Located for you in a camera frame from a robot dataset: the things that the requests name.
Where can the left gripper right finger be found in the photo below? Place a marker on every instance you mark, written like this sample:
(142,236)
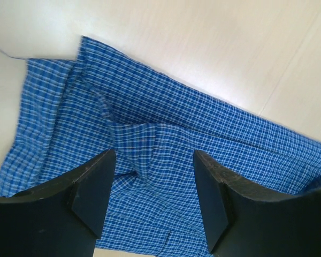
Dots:
(243,218)

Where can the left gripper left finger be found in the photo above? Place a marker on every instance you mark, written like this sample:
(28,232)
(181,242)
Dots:
(61,217)

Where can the blue plaid long sleeve shirt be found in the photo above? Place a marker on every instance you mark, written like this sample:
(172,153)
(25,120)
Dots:
(73,110)

